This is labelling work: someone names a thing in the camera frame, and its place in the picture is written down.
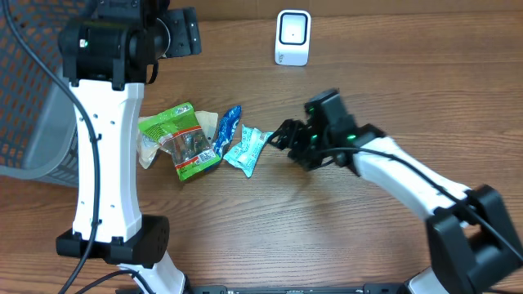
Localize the green clear snack bag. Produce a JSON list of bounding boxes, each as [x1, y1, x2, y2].
[[138, 102, 221, 181]]

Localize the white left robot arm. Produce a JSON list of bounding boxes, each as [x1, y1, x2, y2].
[[56, 1, 201, 293]]

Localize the white barcode scanner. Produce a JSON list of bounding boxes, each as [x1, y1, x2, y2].
[[275, 9, 311, 66]]

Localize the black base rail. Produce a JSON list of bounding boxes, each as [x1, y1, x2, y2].
[[185, 283, 409, 294]]

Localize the blue snack packet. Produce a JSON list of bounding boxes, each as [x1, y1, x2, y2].
[[206, 105, 242, 172]]

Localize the light teal snack packet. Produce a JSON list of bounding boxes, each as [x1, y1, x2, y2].
[[224, 125, 272, 178]]

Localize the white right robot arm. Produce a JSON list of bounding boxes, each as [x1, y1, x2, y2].
[[268, 88, 522, 293]]

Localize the beige paper snack bag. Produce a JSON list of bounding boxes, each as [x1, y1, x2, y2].
[[136, 111, 218, 169]]

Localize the grey plastic mesh basket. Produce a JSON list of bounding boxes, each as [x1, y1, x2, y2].
[[1, 0, 87, 187]]

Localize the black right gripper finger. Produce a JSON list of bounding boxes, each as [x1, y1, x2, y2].
[[269, 119, 294, 141], [268, 136, 292, 150]]

